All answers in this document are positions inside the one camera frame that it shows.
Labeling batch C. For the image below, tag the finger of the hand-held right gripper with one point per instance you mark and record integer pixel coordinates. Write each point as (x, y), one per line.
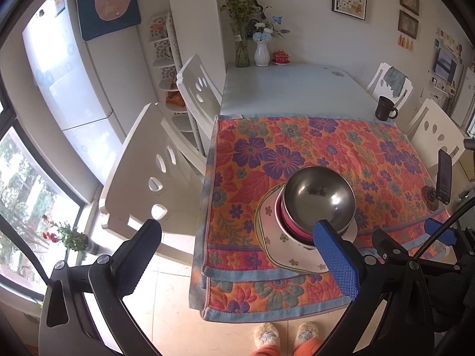
(387, 243)
(447, 234)

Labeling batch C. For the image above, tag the white carved corner shelf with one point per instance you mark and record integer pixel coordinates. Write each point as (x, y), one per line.
(163, 50)

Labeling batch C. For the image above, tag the brown round stand base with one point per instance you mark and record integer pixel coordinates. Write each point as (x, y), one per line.
(430, 196)

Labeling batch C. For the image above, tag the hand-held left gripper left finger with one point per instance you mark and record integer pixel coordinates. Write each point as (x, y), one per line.
(131, 270)

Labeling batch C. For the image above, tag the teal cloth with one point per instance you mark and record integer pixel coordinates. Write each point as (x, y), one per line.
(395, 81)

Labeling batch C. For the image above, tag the fuzzy cream slipper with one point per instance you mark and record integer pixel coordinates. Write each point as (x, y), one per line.
(266, 335)
(309, 333)

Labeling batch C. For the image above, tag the white refrigerator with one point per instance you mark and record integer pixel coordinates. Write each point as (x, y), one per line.
(66, 81)

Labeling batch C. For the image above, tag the green-rimmed white plate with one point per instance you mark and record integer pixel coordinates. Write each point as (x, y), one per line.
(258, 230)

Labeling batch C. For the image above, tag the glass vase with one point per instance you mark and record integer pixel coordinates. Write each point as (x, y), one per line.
(241, 53)

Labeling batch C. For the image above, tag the black phone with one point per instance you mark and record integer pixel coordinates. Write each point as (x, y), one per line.
(444, 174)

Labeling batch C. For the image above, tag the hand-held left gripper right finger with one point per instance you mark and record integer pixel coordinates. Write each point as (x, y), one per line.
(337, 263)

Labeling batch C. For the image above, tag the green floral white plate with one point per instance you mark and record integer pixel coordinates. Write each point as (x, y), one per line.
(274, 244)

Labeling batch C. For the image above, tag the person's leg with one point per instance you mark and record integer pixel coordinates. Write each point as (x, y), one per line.
(308, 349)
(266, 352)

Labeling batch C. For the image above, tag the pale blue table cover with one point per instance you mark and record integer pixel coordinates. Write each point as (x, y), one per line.
(297, 89)

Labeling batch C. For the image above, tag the steel-lined blue bowl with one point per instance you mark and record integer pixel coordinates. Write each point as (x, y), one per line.
(315, 193)

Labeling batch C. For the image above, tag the red lidded teacup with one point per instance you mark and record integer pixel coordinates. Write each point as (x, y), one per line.
(281, 57)

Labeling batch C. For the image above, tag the television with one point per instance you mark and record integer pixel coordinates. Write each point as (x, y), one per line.
(445, 63)

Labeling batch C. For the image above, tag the person's left leg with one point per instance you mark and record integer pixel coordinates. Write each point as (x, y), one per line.
(266, 352)

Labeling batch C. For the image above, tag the green leafy bouquet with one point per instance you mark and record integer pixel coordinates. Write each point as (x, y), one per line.
(239, 3)

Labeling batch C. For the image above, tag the white cutout dining chair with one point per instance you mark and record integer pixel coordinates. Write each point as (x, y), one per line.
(426, 137)
(375, 79)
(187, 89)
(141, 155)

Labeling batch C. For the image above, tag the floral orange tablecloth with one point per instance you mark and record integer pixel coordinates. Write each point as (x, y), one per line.
(334, 144)

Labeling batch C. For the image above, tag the potted flowering plant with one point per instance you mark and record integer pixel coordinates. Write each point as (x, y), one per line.
(70, 239)

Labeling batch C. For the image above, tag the dark blue fridge cover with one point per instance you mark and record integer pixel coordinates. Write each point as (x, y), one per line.
(89, 7)

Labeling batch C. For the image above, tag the orange packet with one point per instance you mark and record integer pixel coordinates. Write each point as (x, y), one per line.
(174, 99)

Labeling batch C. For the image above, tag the window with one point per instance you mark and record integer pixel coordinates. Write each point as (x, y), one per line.
(22, 193)

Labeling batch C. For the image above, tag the dark brown mug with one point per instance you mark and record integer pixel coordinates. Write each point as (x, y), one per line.
(384, 108)

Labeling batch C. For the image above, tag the pink bowl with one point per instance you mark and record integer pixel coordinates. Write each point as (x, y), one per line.
(287, 224)

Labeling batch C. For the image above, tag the person's right leg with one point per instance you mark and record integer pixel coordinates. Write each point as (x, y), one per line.
(308, 349)

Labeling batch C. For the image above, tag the blue and white flowers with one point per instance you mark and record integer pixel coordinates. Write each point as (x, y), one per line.
(261, 36)

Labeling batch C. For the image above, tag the white ceramic vase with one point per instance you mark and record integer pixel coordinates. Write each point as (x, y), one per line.
(261, 55)

